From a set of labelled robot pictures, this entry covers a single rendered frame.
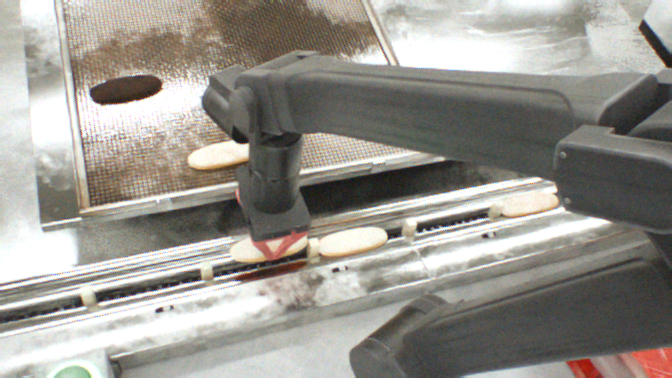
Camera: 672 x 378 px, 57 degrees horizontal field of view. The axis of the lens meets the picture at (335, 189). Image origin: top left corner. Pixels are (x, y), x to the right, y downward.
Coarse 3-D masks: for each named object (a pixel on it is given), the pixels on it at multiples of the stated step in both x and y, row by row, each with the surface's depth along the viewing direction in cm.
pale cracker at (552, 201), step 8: (528, 192) 93; (536, 192) 93; (544, 192) 93; (504, 200) 91; (512, 200) 91; (520, 200) 91; (528, 200) 91; (536, 200) 91; (544, 200) 91; (552, 200) 92; (504, 208) 90; (512, 208) 90; (520, 208) 90; (528, 208) 90; (536, 208) 90; (544, 208) 91; (512, 216) 90
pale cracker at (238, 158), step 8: (216, 144) 85; (224, 144) 85; (232, 144) 85; (240, 144) 85; (248, 144) 86; (200, 152) 84; (208, 152) 84; (216, 152) 84; (224, 152) 84; (232, 152) 84; (240, 152) 85; (192, 160) 83; (200, 160) 83; (208, 160) 83; (216, 160) 83; (224, 160) 84; (232, 160) 84; (240, 160) 85; (200, 168) 83; (208, 168) 83
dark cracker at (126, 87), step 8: (112, 80) 88; (120, 80) 88; (128, 80) 88; (136, 80) 88; (144, 80) 88; (152, 80) 89; (160, 80) 90; (96, 88) 87; (104, 88) 87; (112, 88) 87; (120, 88) 87; (128, 88) 87; (136, 88) 88; (144, 88) 88; (152, 88) 88; (96, 96) 86; (104, 96) 86; (112, 96) 86; (120, 96) 87; (128, 96) 87; (136, 96) 88
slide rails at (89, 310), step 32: (512, 192) 93; (352, 224) 86; (384, 224) 86; (416, 224) 87; (480, 224) 88; (224, 256) 80; (320, 256) 82; (352, 256) 82; (64, 288) 74; (96, 288) 75; (192, 288) 76; (32, 320) 71; (64, 320) 72
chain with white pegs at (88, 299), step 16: (496, 208) 89; (448, 224) 89; (288, 256) 82; (304, 256) 83; (208, 272) 77; (224, 272) 80; (240, 272) 80; (80, 288) 72; (144, 288) 77; (160, 288) 77; (64, 304) 74; (80, 304) 75; (0, 320) 72; (16, 320) 72
